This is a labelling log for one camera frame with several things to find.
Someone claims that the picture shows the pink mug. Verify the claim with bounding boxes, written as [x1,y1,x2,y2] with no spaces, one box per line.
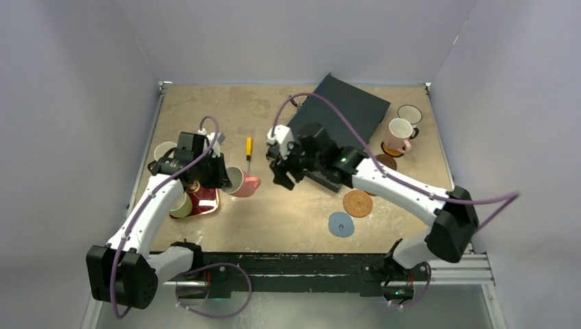
[221,167,261,197]
[382,118,419,154]

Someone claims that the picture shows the woven cork coaster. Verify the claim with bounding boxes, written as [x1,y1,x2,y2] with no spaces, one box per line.
[343,190,373,218]

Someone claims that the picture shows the dark wooden coaster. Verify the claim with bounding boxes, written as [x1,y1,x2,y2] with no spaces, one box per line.
[375,154,397,171]

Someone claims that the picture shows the blue grey smiley coaster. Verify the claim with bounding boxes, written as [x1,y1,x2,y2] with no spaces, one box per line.
[328,212,355,238]

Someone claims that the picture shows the orange smiley coaster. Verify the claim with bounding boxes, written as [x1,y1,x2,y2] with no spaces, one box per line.
[381,142,404,158]

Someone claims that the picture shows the pink mug front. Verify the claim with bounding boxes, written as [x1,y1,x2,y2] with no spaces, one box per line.
[382,118,419,154]

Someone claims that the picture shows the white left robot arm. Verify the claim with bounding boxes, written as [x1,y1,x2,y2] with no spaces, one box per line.
[86,129,230,309]

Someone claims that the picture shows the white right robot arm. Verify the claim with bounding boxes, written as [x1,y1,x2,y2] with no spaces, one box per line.
[266,123,478,279]

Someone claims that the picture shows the green cup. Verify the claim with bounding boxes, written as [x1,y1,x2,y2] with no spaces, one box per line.
[169,193,193,219]

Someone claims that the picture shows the dark flat metal box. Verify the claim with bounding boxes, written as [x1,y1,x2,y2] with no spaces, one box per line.
[285,75,391,192]

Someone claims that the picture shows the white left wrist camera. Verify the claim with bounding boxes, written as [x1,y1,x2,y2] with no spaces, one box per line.
[197,128,225,158]

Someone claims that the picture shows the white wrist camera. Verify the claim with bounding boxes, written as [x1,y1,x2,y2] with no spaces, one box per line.
[266,125,295,160]
[197,128,225,158]

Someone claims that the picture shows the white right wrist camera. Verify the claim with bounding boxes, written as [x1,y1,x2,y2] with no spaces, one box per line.
[266,125,295,160]

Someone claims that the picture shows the yellow handled screwdriver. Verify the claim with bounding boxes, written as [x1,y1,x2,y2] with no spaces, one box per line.
[245,137,253,173]

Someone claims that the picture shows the black handled pliers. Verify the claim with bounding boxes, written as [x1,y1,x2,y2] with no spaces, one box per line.
[290,98,302,110]

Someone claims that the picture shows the aluminium table rail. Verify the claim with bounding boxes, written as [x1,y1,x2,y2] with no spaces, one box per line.
[125,81,173,219]

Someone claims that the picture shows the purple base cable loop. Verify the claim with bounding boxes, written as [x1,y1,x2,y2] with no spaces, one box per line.
[175,263,253,320]

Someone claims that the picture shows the black front base frame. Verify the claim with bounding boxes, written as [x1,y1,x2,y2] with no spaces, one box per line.
[176,251,430,298]

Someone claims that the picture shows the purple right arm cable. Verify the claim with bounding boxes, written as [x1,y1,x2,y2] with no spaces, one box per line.
[271,93,521,232]

